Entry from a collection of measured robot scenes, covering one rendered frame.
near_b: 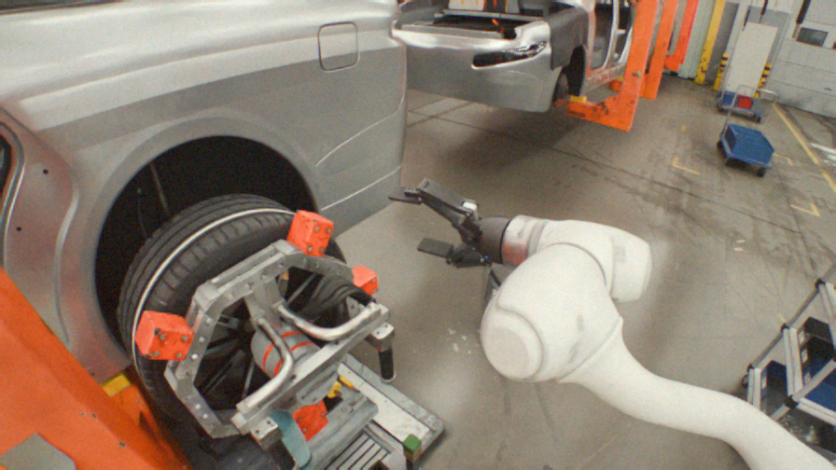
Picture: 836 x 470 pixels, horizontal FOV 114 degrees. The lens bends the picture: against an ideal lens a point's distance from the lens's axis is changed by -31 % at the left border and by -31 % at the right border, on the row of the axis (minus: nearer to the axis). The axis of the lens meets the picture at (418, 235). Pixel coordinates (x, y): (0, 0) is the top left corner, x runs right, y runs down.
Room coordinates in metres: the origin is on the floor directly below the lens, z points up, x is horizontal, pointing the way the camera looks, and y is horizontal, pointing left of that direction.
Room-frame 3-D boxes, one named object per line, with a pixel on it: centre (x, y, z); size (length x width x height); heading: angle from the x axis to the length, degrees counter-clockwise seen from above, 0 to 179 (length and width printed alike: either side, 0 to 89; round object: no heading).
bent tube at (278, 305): (0.59, 0.21, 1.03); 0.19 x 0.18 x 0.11; 51
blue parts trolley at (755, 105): (6.77, -6.85, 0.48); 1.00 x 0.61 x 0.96; 57
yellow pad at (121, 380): (0.51, 1.00, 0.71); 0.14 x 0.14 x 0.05; 51
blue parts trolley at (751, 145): (4.06, -4.47, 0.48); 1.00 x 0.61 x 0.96; 146
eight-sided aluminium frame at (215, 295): (0.59, 0.37, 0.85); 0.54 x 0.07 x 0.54; 141
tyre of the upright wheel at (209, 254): (0.70, 0.50, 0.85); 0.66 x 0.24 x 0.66; 141
